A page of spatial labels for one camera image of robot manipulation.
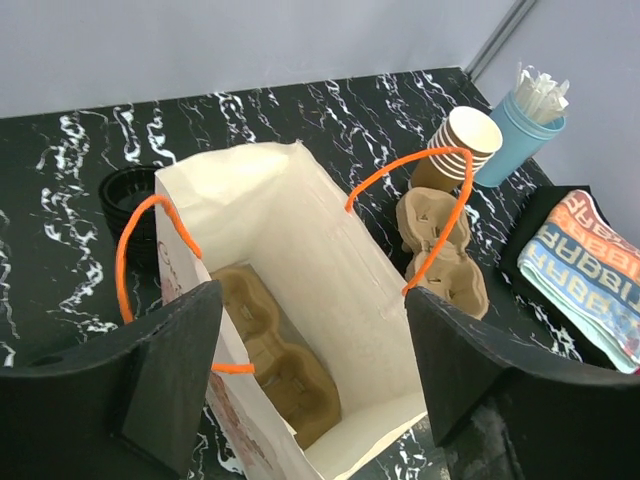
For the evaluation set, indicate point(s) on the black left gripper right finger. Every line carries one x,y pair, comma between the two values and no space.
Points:
503,408

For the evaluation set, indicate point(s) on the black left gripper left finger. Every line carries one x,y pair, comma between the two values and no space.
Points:
125,405

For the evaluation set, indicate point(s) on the pulp cup carrier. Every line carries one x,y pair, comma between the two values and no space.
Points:
422,214
287,370

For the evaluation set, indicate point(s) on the paper bag orange handles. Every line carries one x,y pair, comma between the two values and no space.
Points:
273,207

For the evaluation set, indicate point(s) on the stack of black lids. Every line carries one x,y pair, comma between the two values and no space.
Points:
120,193

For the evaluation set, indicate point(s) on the blue cup holder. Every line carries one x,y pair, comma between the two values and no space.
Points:
522,138

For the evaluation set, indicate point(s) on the stack of paper cups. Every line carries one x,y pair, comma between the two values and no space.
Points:
466,140

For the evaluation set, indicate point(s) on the wrapped stirrers in holder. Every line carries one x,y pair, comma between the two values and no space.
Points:
541,98

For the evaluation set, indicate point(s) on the aluminium frame post right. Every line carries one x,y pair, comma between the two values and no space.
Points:
500,35

